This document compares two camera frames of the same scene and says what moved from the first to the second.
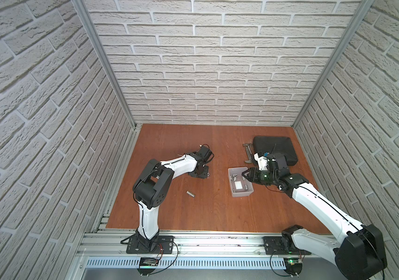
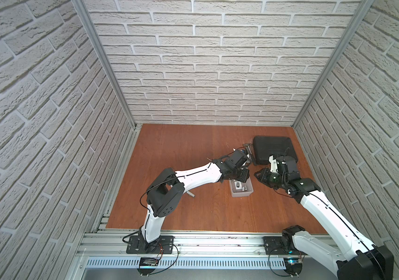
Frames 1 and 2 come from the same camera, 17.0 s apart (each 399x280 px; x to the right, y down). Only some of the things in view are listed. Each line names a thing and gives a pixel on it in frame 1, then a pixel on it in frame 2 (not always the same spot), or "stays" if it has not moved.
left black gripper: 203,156 to 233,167
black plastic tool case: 276,144 stays
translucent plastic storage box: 240,185 stays
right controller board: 293,266 stays
